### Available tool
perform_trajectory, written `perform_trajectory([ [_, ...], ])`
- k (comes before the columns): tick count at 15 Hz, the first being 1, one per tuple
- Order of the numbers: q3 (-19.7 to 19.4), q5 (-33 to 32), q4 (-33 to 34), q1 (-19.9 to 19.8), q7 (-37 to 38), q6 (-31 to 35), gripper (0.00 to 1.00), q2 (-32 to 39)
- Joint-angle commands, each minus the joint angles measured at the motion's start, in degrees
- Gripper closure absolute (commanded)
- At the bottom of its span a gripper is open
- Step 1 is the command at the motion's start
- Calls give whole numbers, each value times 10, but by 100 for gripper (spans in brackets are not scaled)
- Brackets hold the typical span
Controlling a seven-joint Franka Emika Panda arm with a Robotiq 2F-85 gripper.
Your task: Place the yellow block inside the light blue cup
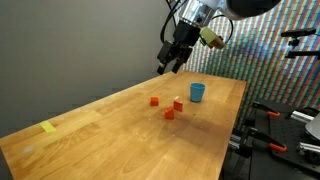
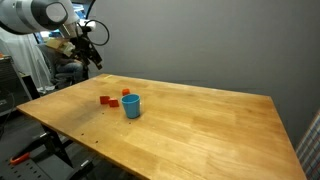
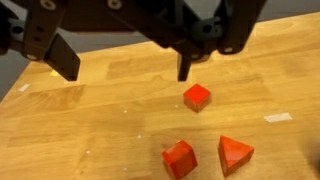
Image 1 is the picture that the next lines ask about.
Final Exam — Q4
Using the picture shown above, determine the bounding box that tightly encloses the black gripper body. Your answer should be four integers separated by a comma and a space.
157, 20, 202, 66

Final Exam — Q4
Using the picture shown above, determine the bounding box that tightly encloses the orange block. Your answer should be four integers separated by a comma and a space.
164, 106, 176, 121
149, 96, 160, 107
173, 96, 184, 113

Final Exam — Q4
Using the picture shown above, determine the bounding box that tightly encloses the light blue plastic cup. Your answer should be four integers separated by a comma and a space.
189, 82, 207, 104

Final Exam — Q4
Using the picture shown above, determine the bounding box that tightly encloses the multicolour checkered backdrop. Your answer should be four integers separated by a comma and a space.
181, 0, 320, 116

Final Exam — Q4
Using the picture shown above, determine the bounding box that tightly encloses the grey fabric backdrop panel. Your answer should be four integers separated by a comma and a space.
0, 0, 181, 138

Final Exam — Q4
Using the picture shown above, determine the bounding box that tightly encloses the yellow tape strip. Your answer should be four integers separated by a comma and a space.
38, 120, 57, 133

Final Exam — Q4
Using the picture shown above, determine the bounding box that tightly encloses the black perforated breadboard table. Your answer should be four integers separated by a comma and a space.
219, 99, 320, 180

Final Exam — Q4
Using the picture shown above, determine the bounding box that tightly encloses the aluminium extrusion bar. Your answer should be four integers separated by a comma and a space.
298, 141, 320, 159
289, 110, 316, 124

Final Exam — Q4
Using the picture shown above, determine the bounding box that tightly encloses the white rounded device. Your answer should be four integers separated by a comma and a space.
304, 112, 320, 141

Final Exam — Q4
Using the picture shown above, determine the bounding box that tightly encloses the black cable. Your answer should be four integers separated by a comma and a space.
159, 0, 188, 44
211, 13, 235, 46

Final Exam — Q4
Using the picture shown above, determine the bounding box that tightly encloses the olive wrist camera box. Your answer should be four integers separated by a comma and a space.
199, 26, 226, 50

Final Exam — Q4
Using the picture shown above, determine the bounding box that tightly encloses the orange-handled black clamp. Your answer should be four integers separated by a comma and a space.
251, 101, 282, 119
246, 126, 288, 154

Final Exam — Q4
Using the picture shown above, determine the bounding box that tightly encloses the black camera bar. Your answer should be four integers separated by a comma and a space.
280, 27, 318, 38

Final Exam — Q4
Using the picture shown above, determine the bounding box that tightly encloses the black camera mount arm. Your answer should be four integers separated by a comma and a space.
284, 37, 320, 60

